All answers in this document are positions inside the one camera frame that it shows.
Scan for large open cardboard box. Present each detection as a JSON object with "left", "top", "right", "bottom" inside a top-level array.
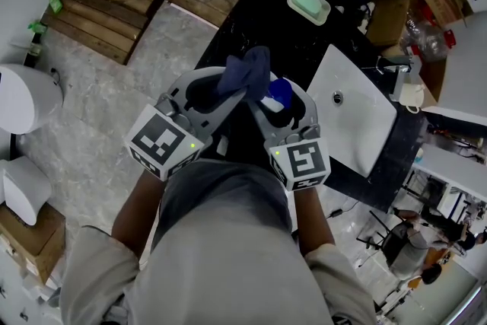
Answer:
[{"left": 364, "top": 0, "right": 448, "bottom": 107}]

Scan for black frame chair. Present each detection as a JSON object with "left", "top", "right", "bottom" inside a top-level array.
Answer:
[{"left": 357, "top": 211, "right": 405, "bottom": 267}]

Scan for chrome faucet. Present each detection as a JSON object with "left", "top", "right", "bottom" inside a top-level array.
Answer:
[{"left": 374, "top": 55, "right": 415, "bottom": 104}]

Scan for white round bin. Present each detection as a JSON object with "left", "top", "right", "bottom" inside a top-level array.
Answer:
[{"left": 0, "top": 63, "right": 64, "bottom": 135}]

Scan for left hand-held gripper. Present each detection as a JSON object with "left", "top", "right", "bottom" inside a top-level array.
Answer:
[{"left": 124, "top": 67, "right": 248, "bottom": 182}]

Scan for clear plastic bags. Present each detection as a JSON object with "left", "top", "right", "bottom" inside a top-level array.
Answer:
[{"left": 401, "top": 18, "right": 452, "bottom": 64}]

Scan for green soap bar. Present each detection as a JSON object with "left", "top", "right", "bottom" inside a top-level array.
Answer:
[{"left": 291, "top": 0, "right": 323, "bottom": 14}]

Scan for person's left forearm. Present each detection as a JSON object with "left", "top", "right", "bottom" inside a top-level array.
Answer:
[{"left": 112, "top": 173, "right": 164, "bottom": 263}]

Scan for white bottle with blue cap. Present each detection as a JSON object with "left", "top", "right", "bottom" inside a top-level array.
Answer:
[{"left": 260, "top": 78, "right": 294, "bottom": 115}]

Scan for green soap in dish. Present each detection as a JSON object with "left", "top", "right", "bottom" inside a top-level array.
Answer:
[{"left": 286, "top": 0, "right": 331, "bottom": 27}]

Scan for person's light grey shirt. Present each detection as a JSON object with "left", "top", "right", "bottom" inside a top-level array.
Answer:
[{"left": 59, "top": 224, "right": 377, "bottom": 325}]

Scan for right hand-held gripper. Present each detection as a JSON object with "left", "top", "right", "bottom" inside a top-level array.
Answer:
[{"left": 247, "top": 85, "right": 331, "bottom": 192}]

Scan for white cup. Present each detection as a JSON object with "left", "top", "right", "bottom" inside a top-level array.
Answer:
[{"left": 399, "top": 82, "right": 425, "bottom": 114}]

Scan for white sink basin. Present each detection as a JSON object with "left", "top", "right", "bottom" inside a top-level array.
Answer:
[{"left": 306, "top": 43, "right": 399, "bottom": 178}]

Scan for dark blue cloth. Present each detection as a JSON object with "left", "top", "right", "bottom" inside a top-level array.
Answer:
[{"left": 216, "top": 45, "right": 273, "bottom": 102}]

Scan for toilet brush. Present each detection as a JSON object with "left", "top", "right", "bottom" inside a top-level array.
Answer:
[{"left": 11, "top": 41, "right": 43, "bottom": 58}]

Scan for wooden steps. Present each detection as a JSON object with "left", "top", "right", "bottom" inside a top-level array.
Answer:
[{"left": 40, "top": 0, "right": 244, "bottom": 66}]

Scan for black marble vanity table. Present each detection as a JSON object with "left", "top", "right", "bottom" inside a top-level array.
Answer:
[{"left": 193, "top": 0, "right": 429, "bottom": 212}]

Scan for brown cardboard box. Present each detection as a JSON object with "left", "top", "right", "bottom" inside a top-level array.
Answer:
[{"left": 0, "top": 201, "right": 66, "bottom": 285}]

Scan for person's right forearm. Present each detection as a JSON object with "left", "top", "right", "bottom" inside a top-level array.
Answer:
[{"left": 292, "top": 186, "right": 336, "bottom": 260}]

